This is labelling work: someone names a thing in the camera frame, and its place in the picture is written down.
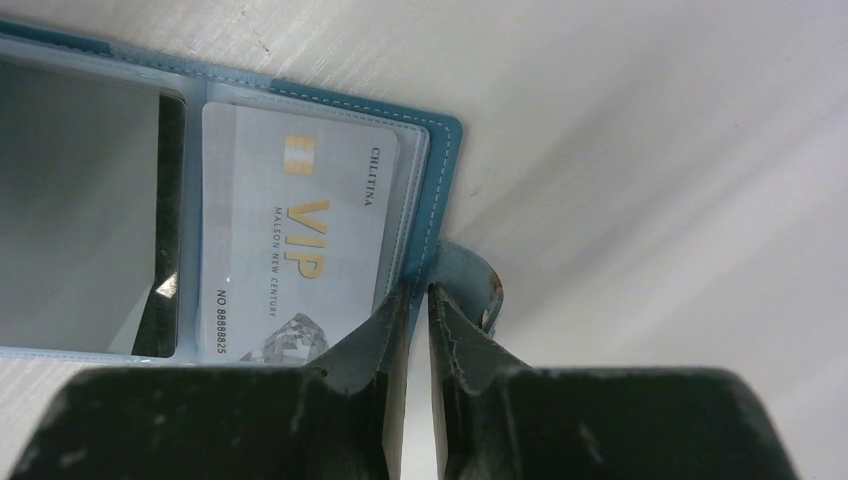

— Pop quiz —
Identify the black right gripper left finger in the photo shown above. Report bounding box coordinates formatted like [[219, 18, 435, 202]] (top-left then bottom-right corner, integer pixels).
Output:
[[11, 282, 411, 479]]

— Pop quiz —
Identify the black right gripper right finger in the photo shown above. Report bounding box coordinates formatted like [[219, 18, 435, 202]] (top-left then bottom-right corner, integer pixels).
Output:
[[428, 283, 797, 479]]

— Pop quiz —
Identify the black card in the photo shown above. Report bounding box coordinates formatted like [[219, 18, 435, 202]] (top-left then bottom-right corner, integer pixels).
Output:
[[132, 94, 186, 358]]

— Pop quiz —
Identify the white silver card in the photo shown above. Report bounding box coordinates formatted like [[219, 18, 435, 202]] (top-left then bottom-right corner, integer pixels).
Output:
[[199, 103, 399, 367]]

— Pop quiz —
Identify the blue leather card holder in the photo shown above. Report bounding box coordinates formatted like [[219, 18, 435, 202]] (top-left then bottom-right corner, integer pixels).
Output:
[[1, 21, 463, 365]]

